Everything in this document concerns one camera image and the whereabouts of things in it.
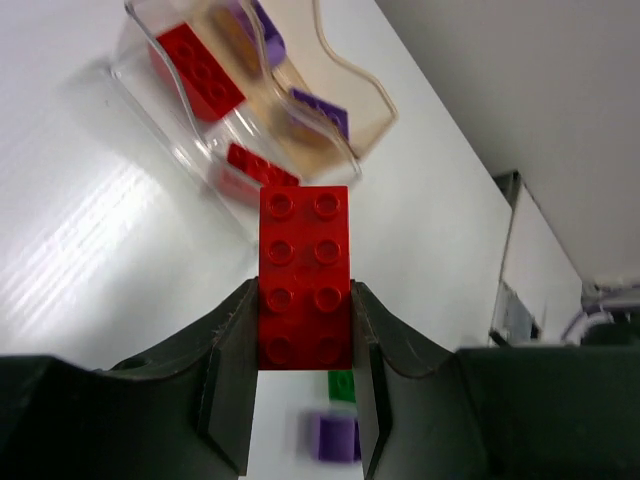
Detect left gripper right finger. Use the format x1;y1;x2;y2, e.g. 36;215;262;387
351;282;639;479

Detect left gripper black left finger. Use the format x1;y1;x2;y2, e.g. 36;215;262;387
1;279;258;479

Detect purple lego brick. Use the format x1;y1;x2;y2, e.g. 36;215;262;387
298;410;361;464

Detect green lego brick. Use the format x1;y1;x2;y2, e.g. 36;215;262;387
327;370;356;403

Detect red lego brick stack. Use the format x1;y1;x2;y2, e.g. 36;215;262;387
258;186;352;371

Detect clear plastic container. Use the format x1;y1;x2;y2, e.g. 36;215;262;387
111;1;351;243

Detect purple lego in container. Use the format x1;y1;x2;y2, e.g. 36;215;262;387
236;1;286;69

